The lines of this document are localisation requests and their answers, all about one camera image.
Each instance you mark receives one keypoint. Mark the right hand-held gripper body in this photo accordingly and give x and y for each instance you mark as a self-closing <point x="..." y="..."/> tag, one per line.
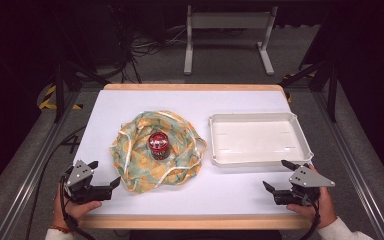
<point x="305" y="181"/>

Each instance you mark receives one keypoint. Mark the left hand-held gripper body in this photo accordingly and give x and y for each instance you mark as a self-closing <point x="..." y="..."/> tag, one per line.
<point x="80" y="181"/>

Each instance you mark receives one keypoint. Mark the person's left hand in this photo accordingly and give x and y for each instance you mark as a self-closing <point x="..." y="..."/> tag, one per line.
<point x="75" y="211"/>

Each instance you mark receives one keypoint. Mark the person's right hand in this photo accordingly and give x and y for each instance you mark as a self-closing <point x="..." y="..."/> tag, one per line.
<point x="325" y="210"/>

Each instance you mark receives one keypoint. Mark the green orange-print cloth bag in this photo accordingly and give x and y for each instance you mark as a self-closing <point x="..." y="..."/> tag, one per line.
<point x="140" y="163"/>

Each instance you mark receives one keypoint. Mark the white plastic tray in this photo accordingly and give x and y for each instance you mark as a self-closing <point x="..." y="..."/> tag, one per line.
<point x="256" y="140"/>

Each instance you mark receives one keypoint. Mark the red round can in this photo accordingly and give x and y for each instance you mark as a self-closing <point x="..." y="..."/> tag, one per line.
<point x="159" y="146"/>

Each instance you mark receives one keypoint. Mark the yellow black striped tape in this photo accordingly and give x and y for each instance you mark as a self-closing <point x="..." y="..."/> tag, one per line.
<point x="289" y="97"/>
<point x="46" y="96"/>

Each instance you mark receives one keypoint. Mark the person's dark clothing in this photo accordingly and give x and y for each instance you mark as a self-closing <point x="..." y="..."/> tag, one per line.
<point x="206" y="235"/>

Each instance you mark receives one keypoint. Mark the black metal stand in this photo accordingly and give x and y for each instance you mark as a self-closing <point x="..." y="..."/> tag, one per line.
<point x="59" y="93"/>
<point x="332" y="93"/>

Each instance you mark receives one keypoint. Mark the white metal stand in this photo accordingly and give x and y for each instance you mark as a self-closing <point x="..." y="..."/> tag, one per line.
<point x="230" y="20"/>

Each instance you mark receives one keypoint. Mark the aluminium floor rail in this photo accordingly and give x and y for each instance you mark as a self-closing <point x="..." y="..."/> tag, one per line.
<point x="30" y="180"/>
<point x="356" y="166"/>

